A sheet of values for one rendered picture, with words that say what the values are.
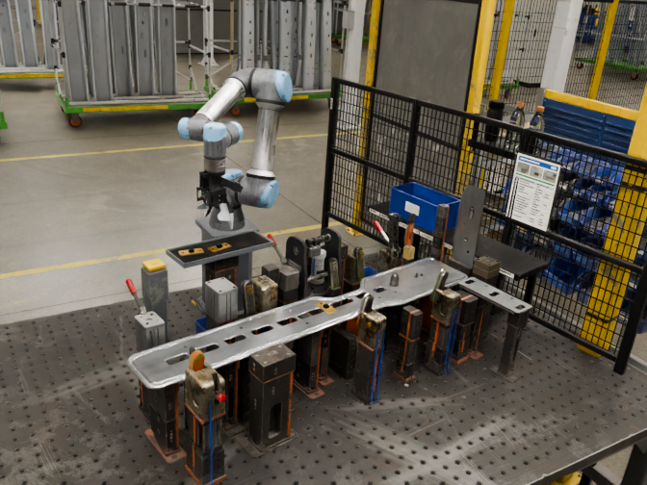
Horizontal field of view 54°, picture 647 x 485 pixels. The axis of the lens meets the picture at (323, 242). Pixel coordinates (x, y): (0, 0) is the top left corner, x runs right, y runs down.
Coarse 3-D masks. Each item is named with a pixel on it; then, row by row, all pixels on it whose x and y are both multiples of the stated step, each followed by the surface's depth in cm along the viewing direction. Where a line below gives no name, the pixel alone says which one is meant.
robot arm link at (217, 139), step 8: (208, 128) 208; (216, 128) 208; (224, 128) 210; (208, 136) 208; (216, 136) 208; (224, 136) 210; (208, 144) 210; (216, 144) 209; (224, 144) 212; (208, 152) 211; (216, 152) 210; (224, 152) 213
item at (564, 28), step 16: (560, 0) 571; (576, 0) 564; (560, 16) 573; (576, 16) 572; (560, 32) 576; (576, 32) 579; (560, 48) 578; (560, 64) 585; (544, 80) 599; (560, 80) 593
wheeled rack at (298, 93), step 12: (204, 0) 928; (276, 0) 924; (288, 0) 934; (300, 0) 938; (336, 0) 968; (204, 12) 935; (204, 24) 942; (216, 72) 976; (300, 96) 965; (312, 96) 976; (324, 96) 989; (240, 108) 929
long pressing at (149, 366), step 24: (408, 264) 265; (432, 264) 267; (360, 288) 242; (384, 288) 244; (408, 288) 246; (432, 288) 247; (264, 312) 221; (288, 312) 223; (336, 312) 225; (192, 336) 204; (216, 336) 206; (264, 336) 207; (288, 336) 208; (144, 360) 191; (216, 360) 193; (144, 384) 181; (168, 384) 182
